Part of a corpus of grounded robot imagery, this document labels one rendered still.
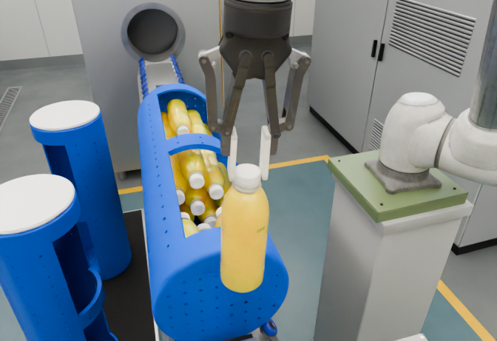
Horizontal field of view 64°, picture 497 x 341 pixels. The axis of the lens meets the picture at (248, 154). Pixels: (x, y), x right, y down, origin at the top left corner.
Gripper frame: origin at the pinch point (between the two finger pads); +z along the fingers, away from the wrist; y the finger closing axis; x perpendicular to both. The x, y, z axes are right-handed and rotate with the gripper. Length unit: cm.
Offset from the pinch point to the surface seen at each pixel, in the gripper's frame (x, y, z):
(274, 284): -8.8, -8.6, 37.3
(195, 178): -40, 7, 32
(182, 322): -6.2, 10.3, 43.7
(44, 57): -494, 194, 149
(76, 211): -54, 43, 53
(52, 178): -66, 52, 48
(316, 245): -126, -68, 146
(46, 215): -47, 48, 48
